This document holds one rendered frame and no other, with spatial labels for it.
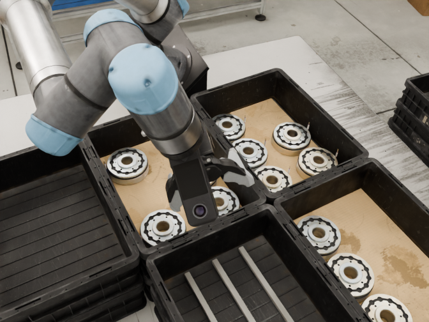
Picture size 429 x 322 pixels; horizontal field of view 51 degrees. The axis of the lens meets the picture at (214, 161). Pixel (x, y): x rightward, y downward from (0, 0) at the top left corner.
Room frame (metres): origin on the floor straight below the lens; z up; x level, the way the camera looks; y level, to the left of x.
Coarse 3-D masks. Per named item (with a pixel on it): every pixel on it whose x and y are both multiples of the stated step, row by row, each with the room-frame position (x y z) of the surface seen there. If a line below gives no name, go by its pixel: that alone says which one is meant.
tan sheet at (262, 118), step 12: (252, 108) 1.02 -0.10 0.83; (264, 108) 1.02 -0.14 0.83; (276, 108) 1.03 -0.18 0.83; (252, 120) 0.97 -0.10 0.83; (264, 120) 0.97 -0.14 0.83; (276, 120) 0.97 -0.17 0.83; (288, 120) 0.98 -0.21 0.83; (252, 132) 0.92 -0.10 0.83; (264, 132) 0.92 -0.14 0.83; (312, 144) 0.88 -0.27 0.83; (276, 156) 0.83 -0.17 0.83; (288, 156) 0.83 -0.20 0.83; (288, 168) 0.79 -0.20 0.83; (300, 180) 0.75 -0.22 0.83
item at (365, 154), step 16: (240, 80) 1.02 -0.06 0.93; (288, 80) 1.03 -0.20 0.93; (192, 96) 0.94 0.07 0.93; (304, 96) 0.97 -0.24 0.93; (320, 112) 0.91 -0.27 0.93; (336, 128) 0.85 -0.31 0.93; (352, 160) 0.74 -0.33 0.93; (256, 176) 0.67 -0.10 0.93; (320, 176) 0.68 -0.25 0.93; (288, 192) 0.63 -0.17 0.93
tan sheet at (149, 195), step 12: (144, 144) 0.85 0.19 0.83; (108, 156) 0.80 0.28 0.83; (156, 156) 0.81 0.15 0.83; (156, 168) 0.77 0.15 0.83; (168, 168) 0.77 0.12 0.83; (144, 180) 0.72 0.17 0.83; (156, 180) 0.72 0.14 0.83; (120, 192) 0.68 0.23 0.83; (132, 192) 0.68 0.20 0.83; (144, 192) 0.68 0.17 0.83; (156, 192) 0.69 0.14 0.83; (132, 204) 0.64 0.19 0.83; (144, 204) 0.65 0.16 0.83; (156, 204) 0.65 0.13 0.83; (168, 204) 0.65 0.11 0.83; (240, 204) 0.66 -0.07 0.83; (132, 216) 0.61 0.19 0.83; (144, 216) 0.61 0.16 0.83; (192, 228) 0.59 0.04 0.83
